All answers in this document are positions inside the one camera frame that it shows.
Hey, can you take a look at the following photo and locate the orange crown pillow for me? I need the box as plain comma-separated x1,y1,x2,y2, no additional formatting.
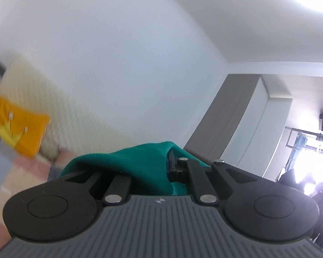
0,86,51,158

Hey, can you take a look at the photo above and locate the green hoodie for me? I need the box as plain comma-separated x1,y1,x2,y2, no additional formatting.
58,140,209,196

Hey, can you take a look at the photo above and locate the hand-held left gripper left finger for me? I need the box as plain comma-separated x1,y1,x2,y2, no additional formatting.
65,170,132,205

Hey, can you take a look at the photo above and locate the cream quilted headboard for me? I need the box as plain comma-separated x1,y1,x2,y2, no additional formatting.
0,54,140,162

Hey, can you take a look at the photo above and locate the checked patchwork blanket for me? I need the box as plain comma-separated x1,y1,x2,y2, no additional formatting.
0,129,81,248

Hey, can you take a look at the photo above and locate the grey and white wardrobe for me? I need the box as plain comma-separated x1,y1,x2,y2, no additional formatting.
183,74,294,182

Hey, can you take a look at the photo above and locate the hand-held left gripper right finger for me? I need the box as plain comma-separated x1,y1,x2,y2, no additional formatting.
167,150,261,205

